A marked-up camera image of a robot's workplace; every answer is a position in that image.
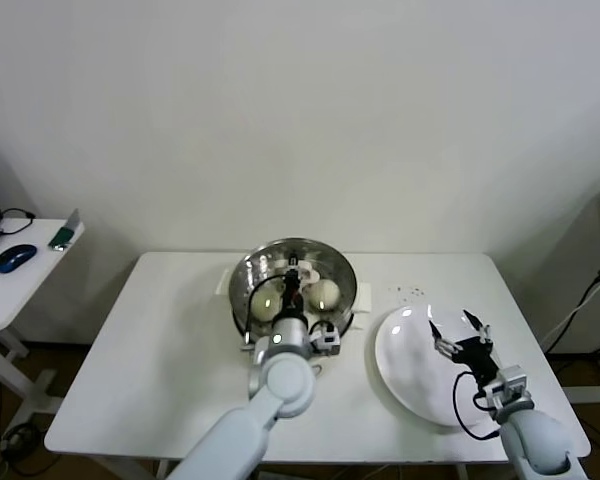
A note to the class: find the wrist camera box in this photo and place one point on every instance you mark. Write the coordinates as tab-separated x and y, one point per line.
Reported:
510	385
327	340

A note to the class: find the white side desk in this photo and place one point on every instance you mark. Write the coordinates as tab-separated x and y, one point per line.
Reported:
15	300

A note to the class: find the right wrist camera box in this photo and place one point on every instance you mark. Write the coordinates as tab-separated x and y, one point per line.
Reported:
510	385

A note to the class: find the stainless steel steamer basket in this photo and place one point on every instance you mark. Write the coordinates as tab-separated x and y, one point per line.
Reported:
262	332

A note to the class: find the white floor power strip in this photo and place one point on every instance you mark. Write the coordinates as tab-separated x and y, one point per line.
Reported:
11	441

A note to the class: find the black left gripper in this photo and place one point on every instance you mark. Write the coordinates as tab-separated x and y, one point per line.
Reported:
292	295

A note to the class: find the green white card box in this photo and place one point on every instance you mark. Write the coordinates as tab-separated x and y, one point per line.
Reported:
62	235

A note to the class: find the white round plate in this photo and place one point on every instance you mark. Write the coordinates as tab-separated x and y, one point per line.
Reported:
410	360

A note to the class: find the white stand base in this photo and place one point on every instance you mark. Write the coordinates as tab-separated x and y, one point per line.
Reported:
595	392

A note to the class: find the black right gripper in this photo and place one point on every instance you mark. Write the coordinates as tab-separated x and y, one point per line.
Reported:
475	356

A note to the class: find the white steamed baozi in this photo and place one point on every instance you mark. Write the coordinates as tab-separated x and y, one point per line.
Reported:
324	295
265	306

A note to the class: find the blue computer mouse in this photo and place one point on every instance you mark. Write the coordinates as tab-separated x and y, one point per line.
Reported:
15	257

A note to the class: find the pale right robot arm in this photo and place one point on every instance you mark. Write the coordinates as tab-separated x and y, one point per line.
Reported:
535	440

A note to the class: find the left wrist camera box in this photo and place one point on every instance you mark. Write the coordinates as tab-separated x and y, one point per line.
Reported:
327	340

